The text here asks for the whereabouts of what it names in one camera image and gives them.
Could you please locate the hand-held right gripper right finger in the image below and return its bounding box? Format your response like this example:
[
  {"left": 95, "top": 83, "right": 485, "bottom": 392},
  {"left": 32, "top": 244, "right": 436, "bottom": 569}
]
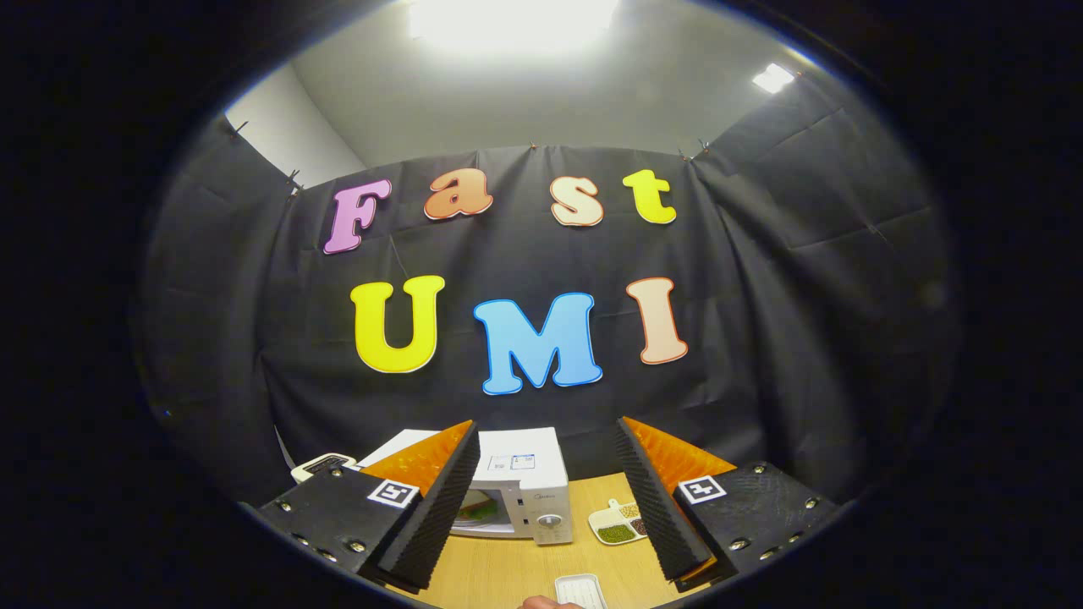
[{"left": 615, "top": 416, "right": 843, "bottom": 591}]

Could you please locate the white toaster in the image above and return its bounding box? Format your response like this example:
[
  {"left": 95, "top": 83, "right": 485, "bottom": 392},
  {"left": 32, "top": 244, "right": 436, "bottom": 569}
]
[{"left": 292, "top": 453, "right": 360, "bottom": 485}]

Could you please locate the white rectangular tray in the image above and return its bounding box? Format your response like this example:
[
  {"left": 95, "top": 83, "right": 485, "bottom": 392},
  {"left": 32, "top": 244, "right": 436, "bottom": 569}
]
[{"left": 554, "top": 573, "right": 607, "bottom": 609}]

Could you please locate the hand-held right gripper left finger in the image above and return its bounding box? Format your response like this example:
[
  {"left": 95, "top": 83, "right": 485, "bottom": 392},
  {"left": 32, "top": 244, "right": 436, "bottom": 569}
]
[{"left": 256, "top": 420, "right": 481, "bottom": 591}]

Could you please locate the white divided bean dish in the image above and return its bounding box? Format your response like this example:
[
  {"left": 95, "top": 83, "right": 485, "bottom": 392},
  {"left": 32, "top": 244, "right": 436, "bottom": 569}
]
[{"left": 588, "top": 499, "right": 648, "bottom": 546}]

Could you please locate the white microwave oven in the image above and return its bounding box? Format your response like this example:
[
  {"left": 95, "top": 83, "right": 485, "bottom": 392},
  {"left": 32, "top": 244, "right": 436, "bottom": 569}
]
[{"left": 355, "top": 427, "right": 574, "bottom": 546}]

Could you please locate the black backdrop cloth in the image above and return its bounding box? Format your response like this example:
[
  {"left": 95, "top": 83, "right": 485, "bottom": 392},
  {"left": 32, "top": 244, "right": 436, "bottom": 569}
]
[{"left": 135, "top": 72, "right": 961, "bottom": 508}]

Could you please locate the large ceiling light panel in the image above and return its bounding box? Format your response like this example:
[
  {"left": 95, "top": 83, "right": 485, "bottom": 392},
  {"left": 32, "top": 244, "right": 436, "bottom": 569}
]
[{"left": 410, "top": 0, "right": 623, "bottom": 52}]

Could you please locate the small ceiling light panel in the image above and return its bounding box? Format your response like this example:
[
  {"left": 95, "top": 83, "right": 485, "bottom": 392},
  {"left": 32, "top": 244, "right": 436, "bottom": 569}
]
[{"left": 751, "top": 63, "right": 796, "bottom": 94}]

